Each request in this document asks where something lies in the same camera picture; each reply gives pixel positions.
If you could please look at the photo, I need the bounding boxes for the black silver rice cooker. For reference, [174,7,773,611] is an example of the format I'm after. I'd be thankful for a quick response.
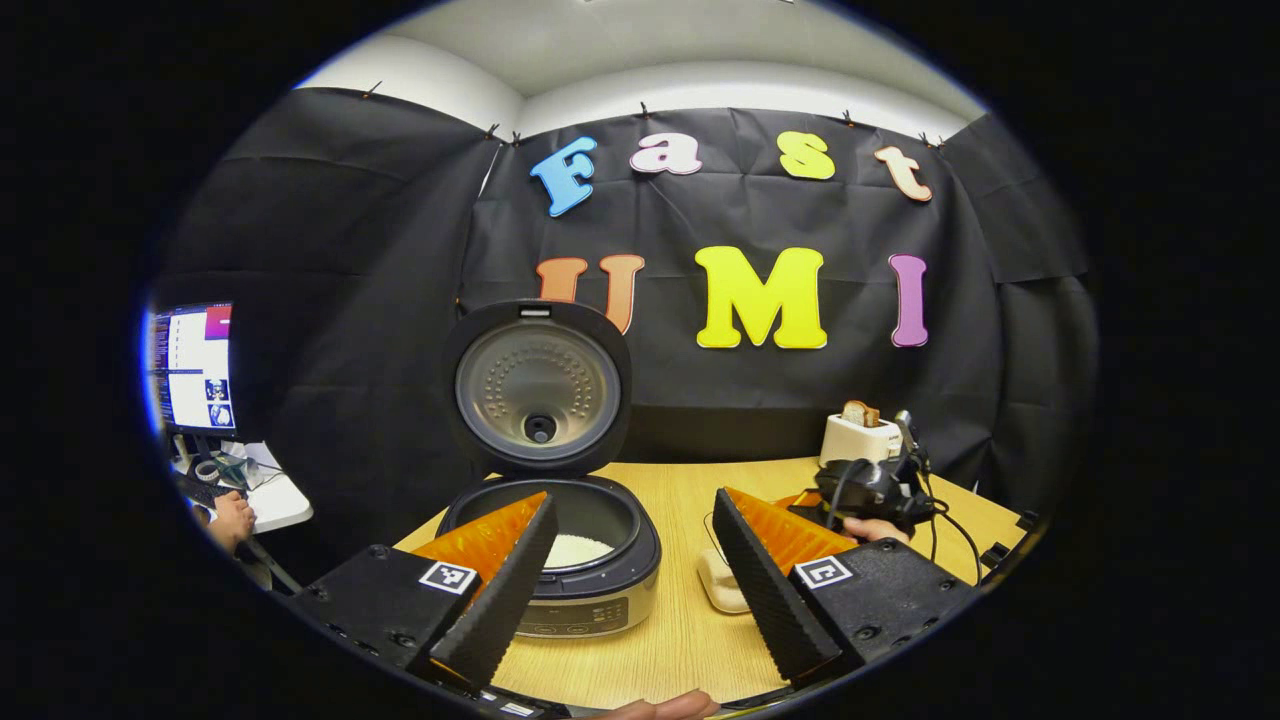
[433,298,664,641]

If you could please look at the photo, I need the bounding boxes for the computer monitor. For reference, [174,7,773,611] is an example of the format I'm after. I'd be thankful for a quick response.
[150,303,237,433]

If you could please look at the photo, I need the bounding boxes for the black backdrop cloth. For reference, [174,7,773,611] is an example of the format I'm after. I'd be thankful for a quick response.
[150,85,1101,591]

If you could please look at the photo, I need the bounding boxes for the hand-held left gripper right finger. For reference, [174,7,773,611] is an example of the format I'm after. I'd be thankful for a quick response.
[710,486,981,689]

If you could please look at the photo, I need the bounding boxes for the white side table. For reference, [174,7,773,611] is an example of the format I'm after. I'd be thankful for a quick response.
[170,440,314,535]

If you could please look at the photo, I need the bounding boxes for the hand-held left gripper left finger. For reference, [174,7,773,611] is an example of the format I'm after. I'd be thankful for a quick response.
[288,490,561,693]

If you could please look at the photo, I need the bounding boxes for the white box of rice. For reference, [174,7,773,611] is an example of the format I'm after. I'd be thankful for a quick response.
[697,510,753,616]

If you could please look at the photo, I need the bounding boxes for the white toaster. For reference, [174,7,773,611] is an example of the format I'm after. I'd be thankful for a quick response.
[820,413,905,469]

